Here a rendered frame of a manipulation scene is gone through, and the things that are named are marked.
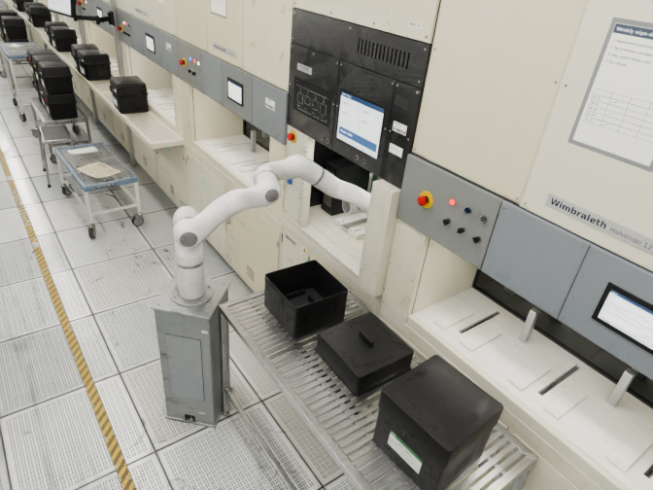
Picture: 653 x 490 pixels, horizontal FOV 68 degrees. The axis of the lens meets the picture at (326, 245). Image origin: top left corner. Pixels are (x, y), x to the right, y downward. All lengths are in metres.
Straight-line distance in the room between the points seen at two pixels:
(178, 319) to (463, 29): 1.64
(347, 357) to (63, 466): 1.53
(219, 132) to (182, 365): 2.08
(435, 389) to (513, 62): 1.04
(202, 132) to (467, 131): 2.58
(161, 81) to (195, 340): 3.48
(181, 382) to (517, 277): 1.68
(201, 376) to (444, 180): 1.49
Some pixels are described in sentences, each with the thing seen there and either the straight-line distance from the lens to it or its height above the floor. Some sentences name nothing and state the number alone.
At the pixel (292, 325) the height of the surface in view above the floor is 0.84.
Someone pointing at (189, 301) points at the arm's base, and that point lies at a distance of 2.30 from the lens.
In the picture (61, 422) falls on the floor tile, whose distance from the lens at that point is 2.98.
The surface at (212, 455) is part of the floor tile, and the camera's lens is 2.68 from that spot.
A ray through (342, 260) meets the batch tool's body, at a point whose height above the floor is 0.87.
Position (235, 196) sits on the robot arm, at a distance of 2.07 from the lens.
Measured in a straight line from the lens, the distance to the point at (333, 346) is 1.95.
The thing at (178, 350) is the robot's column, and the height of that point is 0.52.
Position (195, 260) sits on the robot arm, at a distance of 2.19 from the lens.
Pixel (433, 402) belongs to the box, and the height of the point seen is 1.01.
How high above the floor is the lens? 2.20
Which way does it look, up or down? 32 degrees down
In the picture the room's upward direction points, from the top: 6 degrees clockwise
